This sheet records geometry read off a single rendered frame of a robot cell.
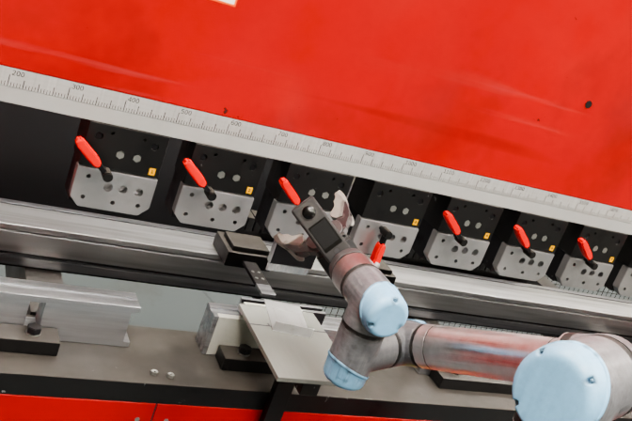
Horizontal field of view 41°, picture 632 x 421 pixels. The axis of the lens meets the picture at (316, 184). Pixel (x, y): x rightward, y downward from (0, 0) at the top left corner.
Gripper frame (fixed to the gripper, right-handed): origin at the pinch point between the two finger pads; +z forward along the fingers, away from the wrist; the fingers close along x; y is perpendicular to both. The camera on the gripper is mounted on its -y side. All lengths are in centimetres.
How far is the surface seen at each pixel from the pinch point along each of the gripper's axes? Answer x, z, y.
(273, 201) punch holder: -3.7, 13.3, 2.5
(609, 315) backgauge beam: 63, 39, 124
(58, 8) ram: -15, 12, -53
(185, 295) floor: -58, 198, 132
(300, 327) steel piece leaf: -13.9, 3.7, 25.6
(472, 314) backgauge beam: 26, 39, 88
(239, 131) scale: -1.4, 11.9, -15.6
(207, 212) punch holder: -15.5, 11.5, -5.1
